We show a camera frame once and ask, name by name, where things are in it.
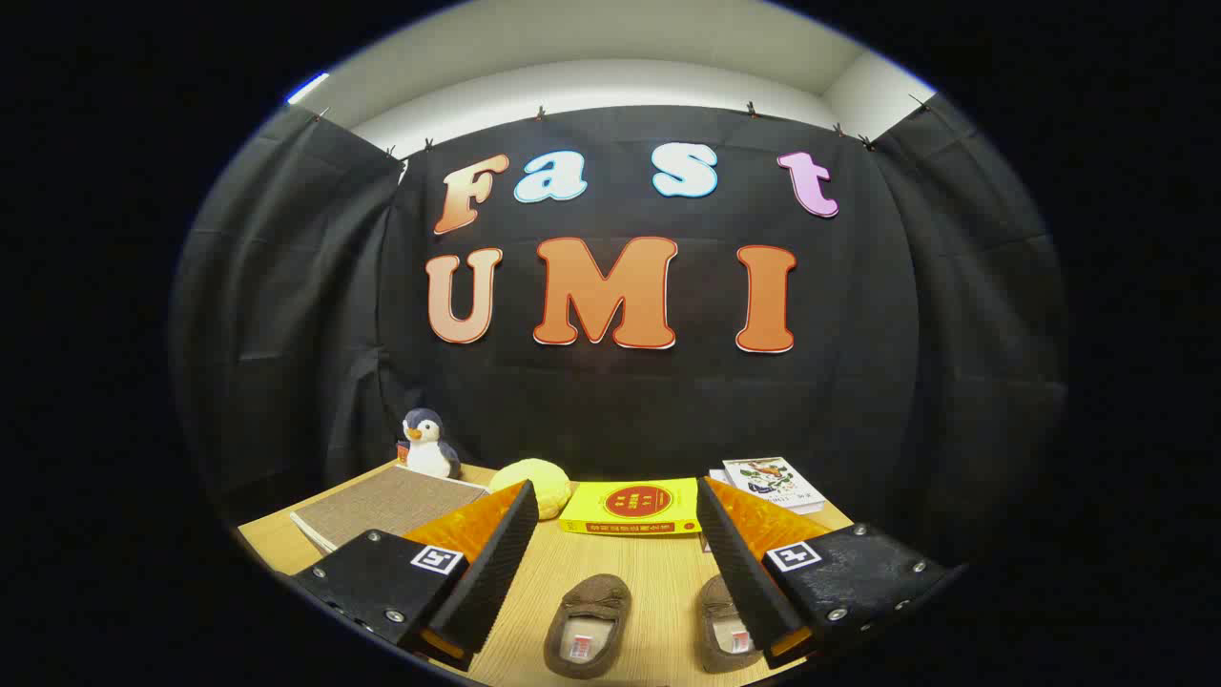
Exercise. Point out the ceiling light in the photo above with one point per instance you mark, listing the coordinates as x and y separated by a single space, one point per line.
307 88

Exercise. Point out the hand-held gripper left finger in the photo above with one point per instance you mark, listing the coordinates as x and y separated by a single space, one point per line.
496 563

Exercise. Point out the brown fabric storage box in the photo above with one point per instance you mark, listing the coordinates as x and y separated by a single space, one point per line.
382 506

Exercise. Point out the small red tag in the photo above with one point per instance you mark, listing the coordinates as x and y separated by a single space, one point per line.
403 452

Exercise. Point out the white illustrated book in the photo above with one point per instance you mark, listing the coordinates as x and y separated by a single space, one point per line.
775 482

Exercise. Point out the yellow round plush bun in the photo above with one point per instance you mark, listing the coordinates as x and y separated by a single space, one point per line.
539 482

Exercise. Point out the penguin plush toy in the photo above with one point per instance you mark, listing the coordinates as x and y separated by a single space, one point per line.
429 448

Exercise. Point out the brown fuzzy shoe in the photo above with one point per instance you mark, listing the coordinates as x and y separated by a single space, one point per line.
715 611
591 606

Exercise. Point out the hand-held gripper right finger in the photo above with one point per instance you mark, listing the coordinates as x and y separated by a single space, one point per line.
739 572

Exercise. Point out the yellow book with red circle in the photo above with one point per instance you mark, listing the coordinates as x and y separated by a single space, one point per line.
631 508

